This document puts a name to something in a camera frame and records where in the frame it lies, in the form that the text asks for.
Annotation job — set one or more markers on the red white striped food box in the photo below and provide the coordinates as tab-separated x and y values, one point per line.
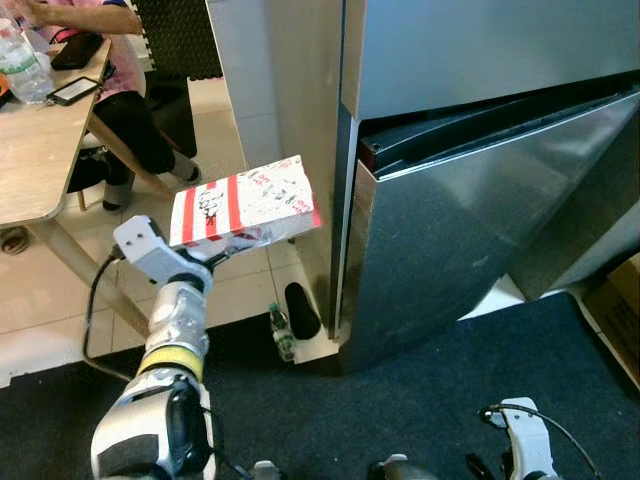
250	200

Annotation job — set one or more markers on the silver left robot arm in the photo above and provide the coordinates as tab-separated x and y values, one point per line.
170	330

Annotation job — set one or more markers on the grey two-door fridge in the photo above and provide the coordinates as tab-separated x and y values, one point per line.
480	50

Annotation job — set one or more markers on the black slipper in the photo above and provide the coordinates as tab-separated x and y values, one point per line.
303	315

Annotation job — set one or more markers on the small bottle green cap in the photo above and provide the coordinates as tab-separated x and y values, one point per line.
283	340

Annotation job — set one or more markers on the grey counter side panel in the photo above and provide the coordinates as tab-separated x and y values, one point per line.
610	250

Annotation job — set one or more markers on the brown cardboard box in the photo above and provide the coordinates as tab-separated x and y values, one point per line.
615	320

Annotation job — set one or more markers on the person in pink shirt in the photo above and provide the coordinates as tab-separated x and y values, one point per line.
120	120

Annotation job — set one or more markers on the brown sandal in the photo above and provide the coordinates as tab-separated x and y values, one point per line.
14	241

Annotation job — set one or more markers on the silver robot left leg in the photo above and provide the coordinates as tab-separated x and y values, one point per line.
266	472

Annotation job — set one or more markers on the black smartphone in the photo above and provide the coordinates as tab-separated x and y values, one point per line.
75	91

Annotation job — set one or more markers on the dark carpet mat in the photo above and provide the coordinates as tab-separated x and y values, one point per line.
400	410

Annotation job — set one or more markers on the black pouch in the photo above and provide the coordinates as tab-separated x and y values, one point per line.
78	52

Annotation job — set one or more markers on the large clear water bottle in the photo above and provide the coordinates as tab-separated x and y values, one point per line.
25	70

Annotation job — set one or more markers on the black foam wall panel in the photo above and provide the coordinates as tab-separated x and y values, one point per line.
180	40

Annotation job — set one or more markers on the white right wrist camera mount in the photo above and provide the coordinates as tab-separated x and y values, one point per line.
530	445

